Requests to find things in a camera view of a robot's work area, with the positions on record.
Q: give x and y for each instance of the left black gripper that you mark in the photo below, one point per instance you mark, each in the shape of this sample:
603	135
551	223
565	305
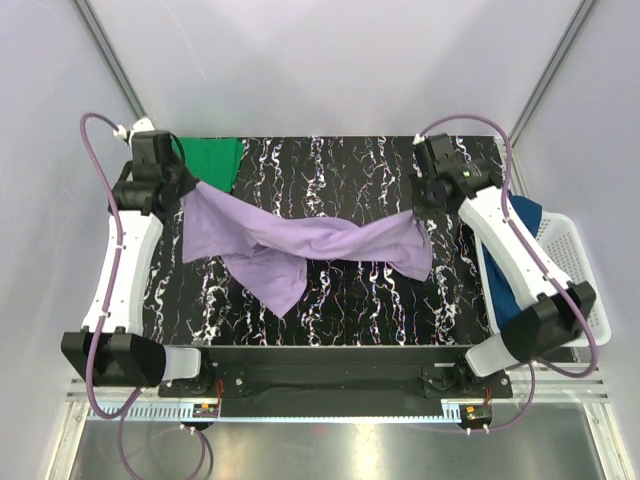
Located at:
189	181

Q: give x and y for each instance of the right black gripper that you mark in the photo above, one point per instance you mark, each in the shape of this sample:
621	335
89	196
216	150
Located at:
420	211

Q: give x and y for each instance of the purple t shirt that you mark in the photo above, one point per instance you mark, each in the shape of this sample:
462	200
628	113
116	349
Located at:
268	254

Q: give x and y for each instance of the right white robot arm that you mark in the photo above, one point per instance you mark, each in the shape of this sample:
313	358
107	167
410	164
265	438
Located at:
553	309

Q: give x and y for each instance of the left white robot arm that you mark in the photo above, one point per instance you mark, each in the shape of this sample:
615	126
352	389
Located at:
110	348

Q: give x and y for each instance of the folded green t shirt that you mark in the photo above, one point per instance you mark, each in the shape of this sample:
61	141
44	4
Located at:
215	161

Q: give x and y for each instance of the dark blue t shirt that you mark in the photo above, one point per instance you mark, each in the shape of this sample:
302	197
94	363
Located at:
503	300

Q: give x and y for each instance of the white plastic basket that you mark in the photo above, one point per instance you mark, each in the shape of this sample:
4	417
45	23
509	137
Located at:
559	238

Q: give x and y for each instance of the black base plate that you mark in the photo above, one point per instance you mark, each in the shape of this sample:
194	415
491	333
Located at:
336	382

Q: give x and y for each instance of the aluminium rail frame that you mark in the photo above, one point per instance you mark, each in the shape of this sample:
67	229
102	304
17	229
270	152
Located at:
553	427

